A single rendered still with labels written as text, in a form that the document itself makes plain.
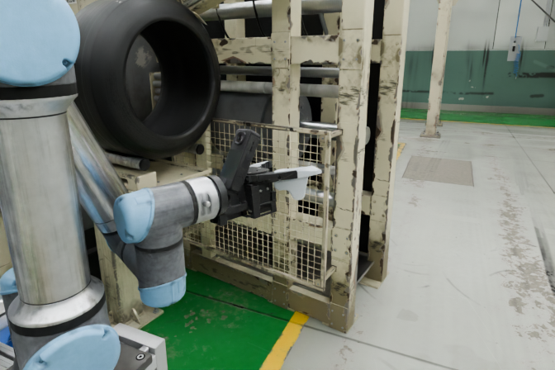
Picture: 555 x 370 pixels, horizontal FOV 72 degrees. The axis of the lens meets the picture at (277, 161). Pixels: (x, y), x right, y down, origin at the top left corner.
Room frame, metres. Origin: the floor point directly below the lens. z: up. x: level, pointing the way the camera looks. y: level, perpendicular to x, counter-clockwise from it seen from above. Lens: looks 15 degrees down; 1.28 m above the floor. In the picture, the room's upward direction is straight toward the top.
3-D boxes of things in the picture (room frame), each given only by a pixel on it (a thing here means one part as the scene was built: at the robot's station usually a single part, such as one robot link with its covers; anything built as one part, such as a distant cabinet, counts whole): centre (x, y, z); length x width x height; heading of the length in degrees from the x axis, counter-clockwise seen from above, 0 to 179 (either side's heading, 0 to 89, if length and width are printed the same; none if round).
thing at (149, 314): (1.67, 0.77, 0.02); 0.27 x 0.27 x 0.04; 57
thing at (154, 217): (0.56, 0.19, 1.04); 0.11 x 0.08 x 0.09; 130
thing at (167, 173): (1.54, 0.55, 0.80); 0.37 x 0.36 x 0.02; 147
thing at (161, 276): (0.57, 0.20, 0.94); 0.11 x 0.08 x 0.11; 40
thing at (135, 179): (1.43, 0.62, 0.83); 0.36 x 0.09 x 0.06; 57
